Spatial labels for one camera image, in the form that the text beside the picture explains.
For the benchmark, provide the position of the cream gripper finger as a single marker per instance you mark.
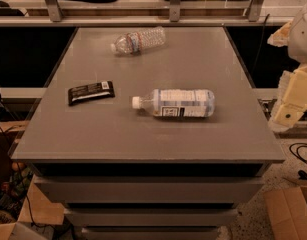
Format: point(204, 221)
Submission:
point(291, 101)
point(280, 37)

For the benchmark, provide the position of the black snack bar wrapper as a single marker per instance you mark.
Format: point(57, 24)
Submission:
point(87, 92)

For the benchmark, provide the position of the metal shelf frame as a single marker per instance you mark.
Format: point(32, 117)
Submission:
point(152, 12)

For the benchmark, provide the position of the cardboard box right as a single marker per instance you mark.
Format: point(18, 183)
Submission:
point(287, 211)

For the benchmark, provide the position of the clear crinkled water bottle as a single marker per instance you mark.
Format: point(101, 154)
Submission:
point(137, 41)

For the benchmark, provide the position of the grey drawer cabinet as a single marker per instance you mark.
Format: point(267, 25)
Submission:
point(122, 174)

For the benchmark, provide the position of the blue labelled plastic bottle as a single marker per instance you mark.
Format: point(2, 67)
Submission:
point(177, 103)

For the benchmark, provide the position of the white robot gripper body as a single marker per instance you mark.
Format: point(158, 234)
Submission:
point(302, 39)

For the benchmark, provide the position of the cardboard box left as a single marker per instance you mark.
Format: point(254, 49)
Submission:
point(25, 213)

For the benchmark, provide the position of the cardboard box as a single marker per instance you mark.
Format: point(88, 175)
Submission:
point(25, 213)
point(287, 211)

